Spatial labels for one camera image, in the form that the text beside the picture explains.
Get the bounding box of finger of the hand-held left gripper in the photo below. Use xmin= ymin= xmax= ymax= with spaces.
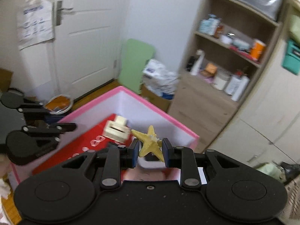
xmin=17 ymin=98 xmax=62 ymax=123
xmin=22 ymin=122 xmax=78 ymax=143

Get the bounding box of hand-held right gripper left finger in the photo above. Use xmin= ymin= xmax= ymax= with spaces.
xmin=61 ymin=139 xmax=140 ymax=190

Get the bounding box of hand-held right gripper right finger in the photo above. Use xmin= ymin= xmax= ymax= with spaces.
xmin=162 ymin=138 xmax=242 ymax=190

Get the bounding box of yellow starfish keychain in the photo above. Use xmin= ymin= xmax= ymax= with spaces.
xmin=131 ymin=125 xmax=166 ymax=163

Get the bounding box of cream plastic stamp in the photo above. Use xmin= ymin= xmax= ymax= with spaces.
xmin=103 ymin=115 xmax=130 ymax=144

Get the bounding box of pink cardboard box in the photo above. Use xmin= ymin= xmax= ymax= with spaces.
xmin=8 ymin=85 xmax=200 ymax=186

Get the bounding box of round bowl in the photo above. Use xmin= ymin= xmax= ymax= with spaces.
xmin=44 ymin=94 xmax=75 ymax=114

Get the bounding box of red patterned box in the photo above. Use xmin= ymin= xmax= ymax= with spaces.
xmin=31 ymin=113 xmax=132 ymax=176

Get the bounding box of flat cardboard piece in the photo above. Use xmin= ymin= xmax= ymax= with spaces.
xmin=0 ymin=67 xmax=14 ymax=93

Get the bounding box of wooden shelf unit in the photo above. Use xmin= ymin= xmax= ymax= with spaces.
xmin=167 ymin=0 xmax=289 ymax=132

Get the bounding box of white plastic bag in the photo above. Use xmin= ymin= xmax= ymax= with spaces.
xmin=142 ymin=58 xmax=180 ymax=99

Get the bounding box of white door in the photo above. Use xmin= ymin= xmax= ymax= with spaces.
xmin=0 ymin=0 xmax=133 ymax=100

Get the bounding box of green folding board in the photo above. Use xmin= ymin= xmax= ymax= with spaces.
xmin=118 ymin=38 xmax=157 ymax=95

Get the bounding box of white jar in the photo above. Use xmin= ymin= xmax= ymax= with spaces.
xmin=212 ymin=71 xmax=232 ymax=91

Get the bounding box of black bottle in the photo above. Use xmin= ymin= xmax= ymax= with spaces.
xmin=186 ymin=56 xmax=196 ymax=72

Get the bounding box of white tube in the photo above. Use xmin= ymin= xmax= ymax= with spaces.
xmin=190 ymin=49 xmax=205 ymax=76

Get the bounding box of small orange box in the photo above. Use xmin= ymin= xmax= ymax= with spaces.
xmin=204 ymin=63 xmax=218 ymax=75

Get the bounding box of spray can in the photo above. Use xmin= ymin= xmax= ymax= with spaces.
xmin=224 ymin=71 xmax=242 ymax=95

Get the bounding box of light green cloth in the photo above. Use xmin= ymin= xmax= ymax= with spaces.
xmin=256 ymin=162 xmax=282 ymax=181

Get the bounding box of teal medicine box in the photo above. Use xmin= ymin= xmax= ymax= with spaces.
xmin=199 ymin=14 xmax=223 ymax=36

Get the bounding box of orange cup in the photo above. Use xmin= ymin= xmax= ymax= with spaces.
xmin=249 ymin=39 xmax=267 ymax=62

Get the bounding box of teal fabric pouch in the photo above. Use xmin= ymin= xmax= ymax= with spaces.
xmin=282 ymin=39 xmax=300 ymax=76

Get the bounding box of metal door handle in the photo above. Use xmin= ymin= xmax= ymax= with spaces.
xmin=52 ymin=0 xmax=74 ymax=27

